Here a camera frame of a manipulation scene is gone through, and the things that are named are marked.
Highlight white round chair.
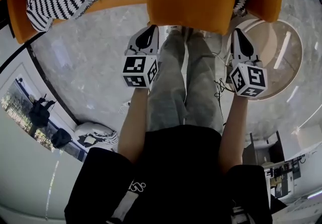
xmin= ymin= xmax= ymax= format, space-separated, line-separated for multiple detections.
xmin=73 ymin=121 xmax=119 ymax=153

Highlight person's left forearm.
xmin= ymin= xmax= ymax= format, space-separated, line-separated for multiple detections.
xmin=117 ymin=87 xmax=149 ymax=165

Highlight person's black shirt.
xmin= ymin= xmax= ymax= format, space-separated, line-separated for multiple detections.
xmin=64 ymin=124 xmax=274 ymax=224

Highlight person's right forearm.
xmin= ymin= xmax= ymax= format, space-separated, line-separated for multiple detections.
xmin=218 ymin=93 xmax=250 ymax=176

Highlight small black backpack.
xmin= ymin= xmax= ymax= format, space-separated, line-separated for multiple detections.
xmin=51 ymin=128 xmax=73 ymax=149

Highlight large black backpack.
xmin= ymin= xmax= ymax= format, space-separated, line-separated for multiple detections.
xmin=28 ymin=94 xmax=57 ymax=128

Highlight black cable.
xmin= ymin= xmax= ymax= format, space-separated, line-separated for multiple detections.
xmin=213 ymin=79 xmax=227 ymax=128

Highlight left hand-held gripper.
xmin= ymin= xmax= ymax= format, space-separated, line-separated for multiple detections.
xmin=122 ymin=25 xmax=159 ymax=89

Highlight white cable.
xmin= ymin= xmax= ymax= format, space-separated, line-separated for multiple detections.
xmin=119 ymin=101 xmax=132 ymax=116

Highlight glass window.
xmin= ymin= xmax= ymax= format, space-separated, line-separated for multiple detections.
xmin=1 ymin=73 xmax=88 ymax=161

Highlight grey shoulder strap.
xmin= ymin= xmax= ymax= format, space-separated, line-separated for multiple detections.
xmin=230 ymin=206 xmax=255 ymax=224
xmin=107 ymin=189 xmax=141 ymax=224

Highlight person's left white shoe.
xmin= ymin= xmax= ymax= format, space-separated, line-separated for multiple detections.
xmin=166 ymin=25 xmax=183 ymax=35

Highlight person's grey trousers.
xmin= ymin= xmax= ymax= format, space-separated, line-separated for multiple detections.
xmin=146 ymin=29 xmax=225 ymax=135

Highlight person's white shoe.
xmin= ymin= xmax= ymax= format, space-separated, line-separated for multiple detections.
xmin=190 ymin=29 xmax=210 ymax=39
xmin=166 ymin=25 xmax=183 ymax=35

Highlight person's right white shoe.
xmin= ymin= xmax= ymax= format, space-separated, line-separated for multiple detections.
xmin=190 ymin=29 xmax=210 ymax=39

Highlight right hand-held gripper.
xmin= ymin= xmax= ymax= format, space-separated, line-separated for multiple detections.
xmin=229 ymin=28 xmax=268 ymax=98

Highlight black and white patterned cloth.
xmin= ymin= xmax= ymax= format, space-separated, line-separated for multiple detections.
xmin=77 ymin=130 xmax=119 ymax=147

